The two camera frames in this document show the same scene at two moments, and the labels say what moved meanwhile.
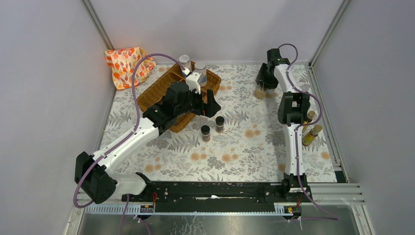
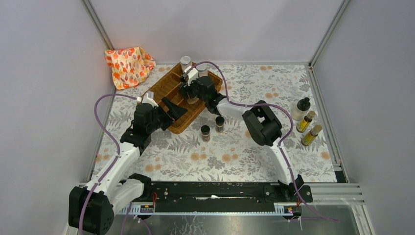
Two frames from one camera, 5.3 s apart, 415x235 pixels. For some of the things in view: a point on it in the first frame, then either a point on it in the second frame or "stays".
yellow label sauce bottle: [311, 136] stays
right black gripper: [271, 83] to [185, 88]
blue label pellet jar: [184, 59] stays
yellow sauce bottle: [310, 115] stays
